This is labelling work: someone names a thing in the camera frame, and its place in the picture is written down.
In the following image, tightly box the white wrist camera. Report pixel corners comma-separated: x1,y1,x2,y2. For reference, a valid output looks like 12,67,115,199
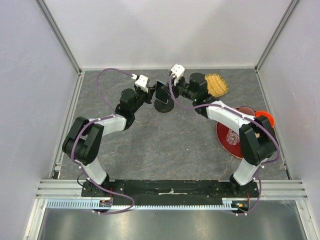
131,74,150,93
169,63,185,86

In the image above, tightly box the black phone clear case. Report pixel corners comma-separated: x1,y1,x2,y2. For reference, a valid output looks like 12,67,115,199
155,80,171,104

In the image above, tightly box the orange plastic bowl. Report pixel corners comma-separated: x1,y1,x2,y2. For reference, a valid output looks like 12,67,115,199
255,110,275,128

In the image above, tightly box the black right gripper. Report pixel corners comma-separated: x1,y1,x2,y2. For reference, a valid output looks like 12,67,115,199
163,74,198,101

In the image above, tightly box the clear glass cup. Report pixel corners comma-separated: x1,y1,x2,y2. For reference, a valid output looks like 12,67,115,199
226,129,240,146

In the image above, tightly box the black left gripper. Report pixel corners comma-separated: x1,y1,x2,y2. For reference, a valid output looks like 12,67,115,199
130,84,155,114

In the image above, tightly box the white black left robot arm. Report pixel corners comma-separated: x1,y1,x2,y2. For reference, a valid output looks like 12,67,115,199
62,85,156,197

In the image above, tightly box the woven bamboo tray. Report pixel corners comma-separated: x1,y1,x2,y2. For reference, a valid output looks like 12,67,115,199
204,73,229,98

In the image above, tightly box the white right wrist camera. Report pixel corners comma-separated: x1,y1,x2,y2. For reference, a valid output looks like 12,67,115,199
169,63,185,86

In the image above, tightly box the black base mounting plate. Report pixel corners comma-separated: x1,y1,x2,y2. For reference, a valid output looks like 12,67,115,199
81,178,259,206

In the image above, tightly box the slotted cable duct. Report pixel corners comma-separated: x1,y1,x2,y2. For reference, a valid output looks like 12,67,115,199
46,199,246,211

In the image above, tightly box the red round tray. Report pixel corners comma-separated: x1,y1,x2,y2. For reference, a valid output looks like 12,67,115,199
216,107,276,160

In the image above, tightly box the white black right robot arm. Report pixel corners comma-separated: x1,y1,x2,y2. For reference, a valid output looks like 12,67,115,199
167,70,280,197

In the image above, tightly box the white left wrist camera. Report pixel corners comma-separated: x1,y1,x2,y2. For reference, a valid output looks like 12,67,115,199
131,74,150,93

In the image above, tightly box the black phone stand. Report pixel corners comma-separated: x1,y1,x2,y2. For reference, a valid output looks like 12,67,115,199
154,95,174,113

